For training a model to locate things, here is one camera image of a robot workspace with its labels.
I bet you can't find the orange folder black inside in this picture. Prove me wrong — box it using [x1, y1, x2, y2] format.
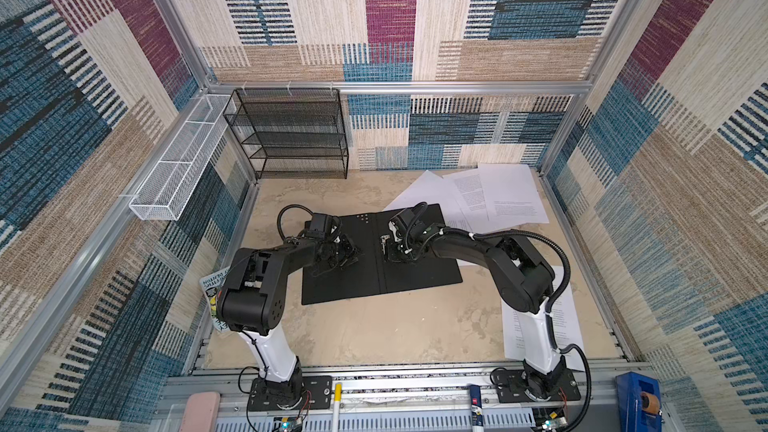
[301, 209, 462, 305]

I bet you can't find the printed paper sheet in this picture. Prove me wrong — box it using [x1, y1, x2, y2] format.
[478, 164, 549, 228]
[443, 169, 504, 234]
[501, 285, 584, 373]

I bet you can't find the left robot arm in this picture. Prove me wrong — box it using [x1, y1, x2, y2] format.
[215, 204, 357, 409]

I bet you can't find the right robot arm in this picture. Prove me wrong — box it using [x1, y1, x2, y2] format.
[384, 202, 592, 431]

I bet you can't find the blank white paper sheet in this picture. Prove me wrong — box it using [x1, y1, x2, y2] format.
[386, 171, 471, 231]

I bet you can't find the colourful children's book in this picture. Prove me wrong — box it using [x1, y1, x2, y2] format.
[199, 267, 229, 332]

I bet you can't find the white yellow marker pen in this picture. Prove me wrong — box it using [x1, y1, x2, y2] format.
[331, 383, 342, 432]

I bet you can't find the blue glue stick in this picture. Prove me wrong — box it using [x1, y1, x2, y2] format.
[468, 384, 484, 432]

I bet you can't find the green circuit board left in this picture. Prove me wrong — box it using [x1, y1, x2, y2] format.
[272, 417, 304, 432]

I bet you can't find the green circuit board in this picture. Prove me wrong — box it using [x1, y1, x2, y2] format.
[272, 417, 304, 432]
[533, 413, 568, 432]

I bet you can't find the pink object at edge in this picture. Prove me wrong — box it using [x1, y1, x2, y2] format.
[179, 392, 221, 432]

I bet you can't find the green circuit board right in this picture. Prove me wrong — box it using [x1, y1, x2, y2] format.
[533, 413, 568, 432]

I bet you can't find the blue box with tape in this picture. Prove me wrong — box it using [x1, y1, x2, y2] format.
[615, 372, 662, 432]

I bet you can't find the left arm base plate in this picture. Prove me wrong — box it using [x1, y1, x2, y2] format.
[246, 376, 333, 412]

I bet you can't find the black wire mesh shelf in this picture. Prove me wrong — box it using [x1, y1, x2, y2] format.
[223, 88, 349, 179]

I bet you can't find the white wire mesh basket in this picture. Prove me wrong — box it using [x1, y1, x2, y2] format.
[129, 94, 229, 221]

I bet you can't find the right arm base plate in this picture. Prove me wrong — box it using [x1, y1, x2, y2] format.
[489, 367, 582, 404]

